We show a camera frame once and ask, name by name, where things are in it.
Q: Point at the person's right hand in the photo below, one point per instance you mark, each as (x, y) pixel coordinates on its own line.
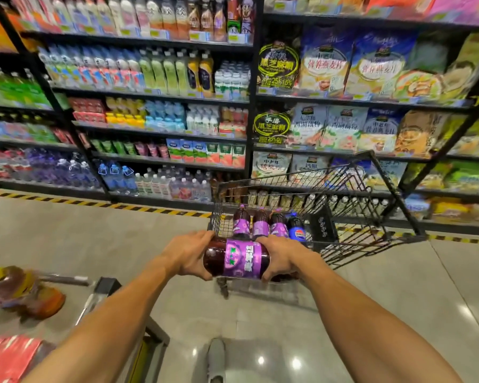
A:
(291, 259)

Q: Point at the person's left hand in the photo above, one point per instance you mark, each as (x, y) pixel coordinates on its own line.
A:
(187, 255)

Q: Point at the blue-label cola bottle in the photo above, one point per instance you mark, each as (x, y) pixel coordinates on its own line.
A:
(297, 233)

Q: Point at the person's left forearm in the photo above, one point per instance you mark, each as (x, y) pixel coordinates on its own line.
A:
(103, 327)

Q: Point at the person's right forearm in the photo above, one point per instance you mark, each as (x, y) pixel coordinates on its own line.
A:
(375, 331)

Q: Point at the pack of clear water bottles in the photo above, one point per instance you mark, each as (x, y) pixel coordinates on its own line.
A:
(171, 185)

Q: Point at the row of orange tea bottles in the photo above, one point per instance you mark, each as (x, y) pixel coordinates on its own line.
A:
(223, 189)

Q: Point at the person's left white shoe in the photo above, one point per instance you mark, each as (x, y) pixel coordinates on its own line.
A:
(216, 360)

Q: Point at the row of mixed juice bottles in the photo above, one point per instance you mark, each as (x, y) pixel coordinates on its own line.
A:
(24, 291)

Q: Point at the row of yellow juice bottles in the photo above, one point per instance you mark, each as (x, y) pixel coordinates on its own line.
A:
(201, 75)

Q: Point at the row of pale green bottles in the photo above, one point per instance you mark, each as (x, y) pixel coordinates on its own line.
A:
(163, 73)

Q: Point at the row of milk tea bottles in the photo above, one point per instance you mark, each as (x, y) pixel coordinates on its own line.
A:
(143, 15)

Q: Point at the row of pale capped jars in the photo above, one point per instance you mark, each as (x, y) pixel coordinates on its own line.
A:
(263, 199)

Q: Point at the dark metal display table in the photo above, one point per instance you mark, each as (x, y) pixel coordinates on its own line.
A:
(107, 287)

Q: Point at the white printed food bag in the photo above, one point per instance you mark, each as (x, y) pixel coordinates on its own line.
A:
(309, 167)
(271, 165)

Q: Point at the row of red juice cartons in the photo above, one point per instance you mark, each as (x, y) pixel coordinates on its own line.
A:
(207, 153)

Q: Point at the row of blue water jugs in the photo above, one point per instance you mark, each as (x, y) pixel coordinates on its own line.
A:
(117, 177)

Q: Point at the blue white food bag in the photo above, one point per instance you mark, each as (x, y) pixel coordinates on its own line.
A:
(383, 173)

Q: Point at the black metal store shelf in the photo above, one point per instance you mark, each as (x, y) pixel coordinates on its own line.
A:
(253, 115)

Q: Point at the row of blue oat bags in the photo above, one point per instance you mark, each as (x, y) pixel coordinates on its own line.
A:
(359, 61)

